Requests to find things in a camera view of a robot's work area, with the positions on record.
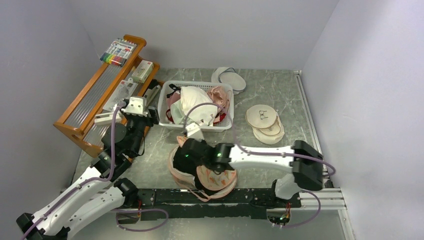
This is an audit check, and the white plastic laundry basket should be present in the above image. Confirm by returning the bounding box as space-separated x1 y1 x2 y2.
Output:
157 80 235 133

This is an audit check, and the black bra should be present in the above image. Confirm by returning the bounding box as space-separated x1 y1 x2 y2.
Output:
172 146 210 192

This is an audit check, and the floral peach mesh laundry bag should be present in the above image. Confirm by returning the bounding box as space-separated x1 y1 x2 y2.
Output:
167 136 237 202

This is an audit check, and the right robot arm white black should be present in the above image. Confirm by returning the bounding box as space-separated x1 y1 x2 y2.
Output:
168 136 324 207

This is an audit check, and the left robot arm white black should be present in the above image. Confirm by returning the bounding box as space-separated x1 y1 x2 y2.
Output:
16 103 159 240

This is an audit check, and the white cream bra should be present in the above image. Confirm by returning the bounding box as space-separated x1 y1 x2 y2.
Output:
180 86 218 126

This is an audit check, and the pink satin bra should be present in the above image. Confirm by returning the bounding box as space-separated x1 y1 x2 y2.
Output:
207 86 230 111

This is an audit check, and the white bag blue trim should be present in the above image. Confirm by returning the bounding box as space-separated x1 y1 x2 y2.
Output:
211 67 247 95

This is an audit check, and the black stapler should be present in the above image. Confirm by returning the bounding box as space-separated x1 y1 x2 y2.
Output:
142 79 161 106

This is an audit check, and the light green garment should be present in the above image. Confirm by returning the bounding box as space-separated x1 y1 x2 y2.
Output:
170 100 186 125

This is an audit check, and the clear plastic packet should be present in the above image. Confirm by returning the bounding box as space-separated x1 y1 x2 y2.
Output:
102 77 138 112

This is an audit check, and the wooden tiered shelf rack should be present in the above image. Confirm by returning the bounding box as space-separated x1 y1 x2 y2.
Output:
53 34 160 157

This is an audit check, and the white green small box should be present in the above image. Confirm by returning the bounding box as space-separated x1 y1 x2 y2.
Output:
131 60 154 84

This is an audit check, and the white clip tool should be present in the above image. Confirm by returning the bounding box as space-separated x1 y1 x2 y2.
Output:
94 112 122 126

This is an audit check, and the coloured marker pen pack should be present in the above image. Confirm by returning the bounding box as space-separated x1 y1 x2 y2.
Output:
99 38 137 67

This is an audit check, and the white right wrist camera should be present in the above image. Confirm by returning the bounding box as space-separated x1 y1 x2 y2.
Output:
184 122 205 141

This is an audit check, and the black bra strap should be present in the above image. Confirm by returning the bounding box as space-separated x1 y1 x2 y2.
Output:
166 83 182 99

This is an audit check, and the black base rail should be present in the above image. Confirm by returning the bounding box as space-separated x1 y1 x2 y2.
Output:
122 188 302 220

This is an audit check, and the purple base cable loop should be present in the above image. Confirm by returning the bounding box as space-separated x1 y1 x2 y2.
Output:
112 207 170 233

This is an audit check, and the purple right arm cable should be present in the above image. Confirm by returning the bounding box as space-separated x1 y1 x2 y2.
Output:
182 101 337 229

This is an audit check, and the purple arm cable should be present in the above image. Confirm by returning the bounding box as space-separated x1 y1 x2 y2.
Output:
182 101 337 229
19 100 128 240

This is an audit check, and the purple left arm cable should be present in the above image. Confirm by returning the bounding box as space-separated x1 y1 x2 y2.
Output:
19 100 128 240

